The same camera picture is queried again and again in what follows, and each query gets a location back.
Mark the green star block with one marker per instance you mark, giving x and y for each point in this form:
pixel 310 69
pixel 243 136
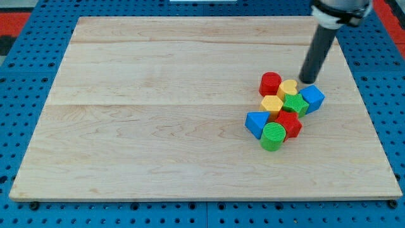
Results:
pixel 295 103

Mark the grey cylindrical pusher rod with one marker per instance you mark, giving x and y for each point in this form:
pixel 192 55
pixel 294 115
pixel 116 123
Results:
pixel 317 53

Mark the green cylinder block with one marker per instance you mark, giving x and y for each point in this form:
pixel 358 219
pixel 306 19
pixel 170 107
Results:
pixel 273 136

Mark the blue cube block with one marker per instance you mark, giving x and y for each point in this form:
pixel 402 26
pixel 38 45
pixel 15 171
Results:
pixel 313 96

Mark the red star block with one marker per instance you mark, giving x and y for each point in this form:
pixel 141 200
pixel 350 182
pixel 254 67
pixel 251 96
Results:
pixel 290 122

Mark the blue triangle block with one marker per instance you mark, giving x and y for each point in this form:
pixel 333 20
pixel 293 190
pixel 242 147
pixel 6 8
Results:
pixel 255 122

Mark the red cylinder block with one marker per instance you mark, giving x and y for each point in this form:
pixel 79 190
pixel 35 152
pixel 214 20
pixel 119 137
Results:
pixel 269 85

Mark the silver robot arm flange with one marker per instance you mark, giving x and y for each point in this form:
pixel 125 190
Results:
pixel 332 14

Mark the yellow heart block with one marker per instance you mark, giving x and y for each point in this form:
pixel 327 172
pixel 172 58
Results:
pixel 287 87

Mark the yellow hexagon block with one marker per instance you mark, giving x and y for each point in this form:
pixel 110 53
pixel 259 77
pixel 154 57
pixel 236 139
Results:
pixel 271 104

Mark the light wooden board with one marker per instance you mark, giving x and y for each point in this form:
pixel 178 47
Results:
pixel 153 109

